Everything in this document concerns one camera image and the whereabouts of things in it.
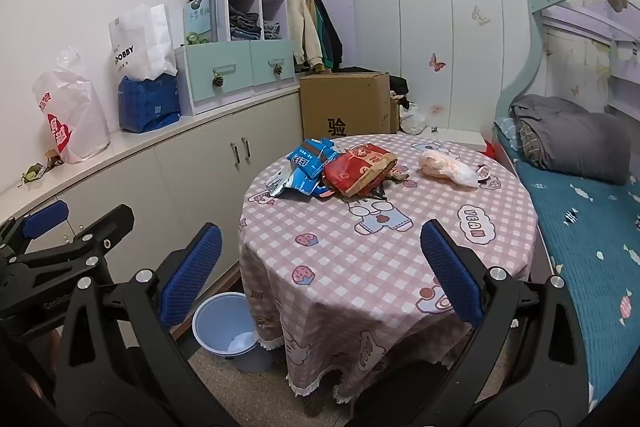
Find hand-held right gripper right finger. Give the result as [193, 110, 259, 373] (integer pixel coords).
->
[350, 219, 591, 427]

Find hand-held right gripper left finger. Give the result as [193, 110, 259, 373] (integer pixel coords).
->
[52, 222, 236, 427]

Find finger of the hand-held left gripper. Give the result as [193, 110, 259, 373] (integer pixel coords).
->
[0, 204, 135, 308]
[0, 200, 71, 258]

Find blue plastic trash bin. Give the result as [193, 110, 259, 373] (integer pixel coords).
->
[192, 292, 275, 374]

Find clear plastic bag with bread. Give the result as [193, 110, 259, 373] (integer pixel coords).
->
[419, 150, 480, 188]

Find silver snack wrapper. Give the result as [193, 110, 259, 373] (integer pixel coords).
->
[265, 169, 292, 198]

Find red snack bag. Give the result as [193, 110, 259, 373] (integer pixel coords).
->
[322, 144, 399, 198]

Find blue snack packet white label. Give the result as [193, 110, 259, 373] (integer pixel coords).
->
[289, 144, 327, 180]

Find dark blue snack packet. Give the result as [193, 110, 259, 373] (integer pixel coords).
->
[307, 138, 342, 164]

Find small green item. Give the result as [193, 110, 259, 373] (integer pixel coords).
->
[20, 162, 47, 184]

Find pink checkered tablecloth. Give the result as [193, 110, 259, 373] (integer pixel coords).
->
[239, 134, 541, 400]

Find white plastic bag red print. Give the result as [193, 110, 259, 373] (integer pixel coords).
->
[32, 47, 112, 165]

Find white low cabinet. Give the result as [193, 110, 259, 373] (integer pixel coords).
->
[0, 84, 303, 308]

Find blue tissue pack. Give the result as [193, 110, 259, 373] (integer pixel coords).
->
[118, 74, 182, 134]

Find teal printed bed sheet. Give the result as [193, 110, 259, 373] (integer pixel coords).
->
[492, 117, 640, 408]

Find small white plastic bag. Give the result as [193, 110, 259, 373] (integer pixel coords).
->
[400, 104, 429, 136]

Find grey blanket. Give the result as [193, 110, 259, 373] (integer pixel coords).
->
[510, 94, 632, 186]

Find white paper shopping bag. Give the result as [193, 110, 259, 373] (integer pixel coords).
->
[109, 3, 178, 80]

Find brown cardboard box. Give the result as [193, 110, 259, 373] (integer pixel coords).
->
[299, 73, 392, 140]

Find black clothes heap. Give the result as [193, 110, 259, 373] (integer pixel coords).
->
[335, 66, 410, 96]

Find teal drawer unit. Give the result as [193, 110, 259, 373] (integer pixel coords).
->
[175, 39, 296, 116]

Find light blue paper box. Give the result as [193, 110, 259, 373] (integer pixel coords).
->
[182, 2, 215, 45]

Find white wardrobe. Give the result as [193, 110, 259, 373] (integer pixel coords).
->
[347, 0, 546, 148]

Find dark hanging jackets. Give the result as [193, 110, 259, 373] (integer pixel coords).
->
[306, 0, 344, 72]

